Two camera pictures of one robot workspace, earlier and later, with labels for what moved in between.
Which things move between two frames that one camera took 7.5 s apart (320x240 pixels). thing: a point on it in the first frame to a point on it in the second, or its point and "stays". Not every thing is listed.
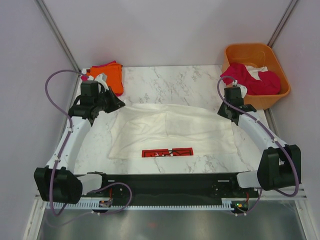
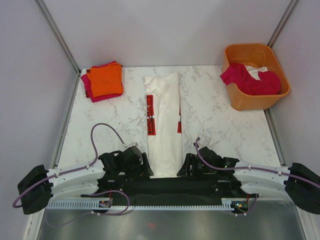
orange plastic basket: (258, 54) stays
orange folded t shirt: (113, 72) stays
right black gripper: (221, 111) to (184, 171)
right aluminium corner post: (288, 11) stays
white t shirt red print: (168, 130) to (164, 124)
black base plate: (137, 186) stays
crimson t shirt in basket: (269, 84) stays
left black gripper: (116, 103) to (147, 170)
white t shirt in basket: (254, 71) stays
